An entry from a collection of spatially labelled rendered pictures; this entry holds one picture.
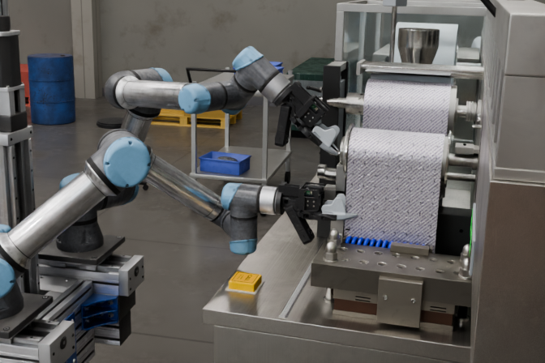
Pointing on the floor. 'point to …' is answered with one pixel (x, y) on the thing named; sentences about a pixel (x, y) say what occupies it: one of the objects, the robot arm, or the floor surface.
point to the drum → (51, 88)
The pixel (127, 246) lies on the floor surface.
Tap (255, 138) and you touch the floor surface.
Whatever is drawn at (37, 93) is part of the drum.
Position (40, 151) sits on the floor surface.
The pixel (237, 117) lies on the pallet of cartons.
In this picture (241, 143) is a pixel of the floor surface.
